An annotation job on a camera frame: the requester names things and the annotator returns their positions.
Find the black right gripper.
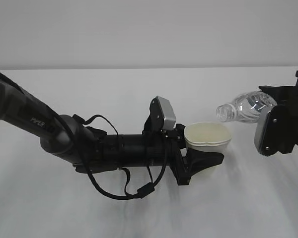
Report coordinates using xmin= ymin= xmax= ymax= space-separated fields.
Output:
xmin=259 ymin=71 xmax=298 ymax=154

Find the white paper cup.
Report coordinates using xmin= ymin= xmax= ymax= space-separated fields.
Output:
xmin=184 ymin=122 xmax=232 ymax=154

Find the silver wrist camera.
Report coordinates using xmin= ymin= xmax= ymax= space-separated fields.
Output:
xmin=254 ymin=106 xmax=286 ymax=156
xmin=156 ymin=96 xmax=176 ymax=130

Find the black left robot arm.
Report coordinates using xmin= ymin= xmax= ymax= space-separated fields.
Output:
xmin=0 ymin=73 xmax=224 ymax=185

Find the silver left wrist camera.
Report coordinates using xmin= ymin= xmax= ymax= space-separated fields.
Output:
xmin=156 ymin=96 xmax=176 ymax=130

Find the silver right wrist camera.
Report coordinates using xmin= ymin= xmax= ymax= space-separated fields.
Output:
xmin=254 ymin=106 xmax=286 ymax=156

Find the clear plastic water bottle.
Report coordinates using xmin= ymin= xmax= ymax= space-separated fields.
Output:
xmin=216 ymin=91 xmax=277 ymax=123

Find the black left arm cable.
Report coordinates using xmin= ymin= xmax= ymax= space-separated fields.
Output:
xmin=73 ymin=114 xmax=167 ymax=199

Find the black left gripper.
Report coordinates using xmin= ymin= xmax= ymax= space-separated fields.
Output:
xmin=162 ymin=123 xmax=224 ymax=186

